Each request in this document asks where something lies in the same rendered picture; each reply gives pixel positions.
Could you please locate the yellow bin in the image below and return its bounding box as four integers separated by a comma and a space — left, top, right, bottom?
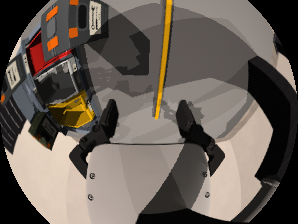
47, 90, 95, 128

